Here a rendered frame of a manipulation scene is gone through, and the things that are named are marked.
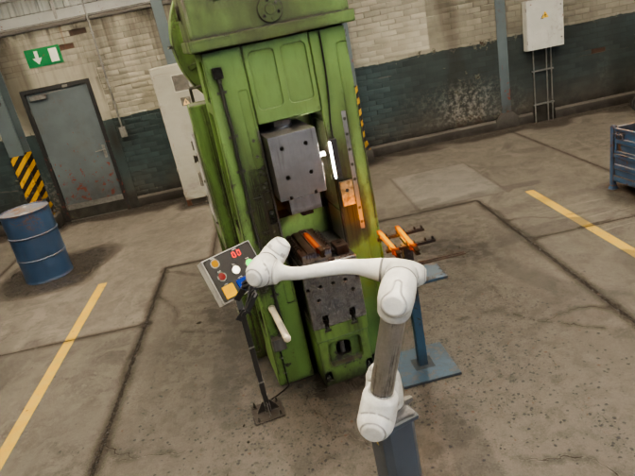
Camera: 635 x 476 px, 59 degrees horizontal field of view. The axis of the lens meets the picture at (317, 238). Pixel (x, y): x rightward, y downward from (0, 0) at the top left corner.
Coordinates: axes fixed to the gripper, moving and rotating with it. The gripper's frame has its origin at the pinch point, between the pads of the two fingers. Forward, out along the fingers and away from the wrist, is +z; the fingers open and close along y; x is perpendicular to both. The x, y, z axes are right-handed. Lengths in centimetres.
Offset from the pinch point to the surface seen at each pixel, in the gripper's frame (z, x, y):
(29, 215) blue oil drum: 285, 97, 406
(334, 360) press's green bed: 70, -115, 67
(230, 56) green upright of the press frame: -65, 30, 134
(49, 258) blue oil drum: 326, 60, 393
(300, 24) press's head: -100, 2, 138
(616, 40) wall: -255, -609, 649
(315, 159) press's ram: -41, -38, 108
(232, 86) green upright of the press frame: -52, 21, 129
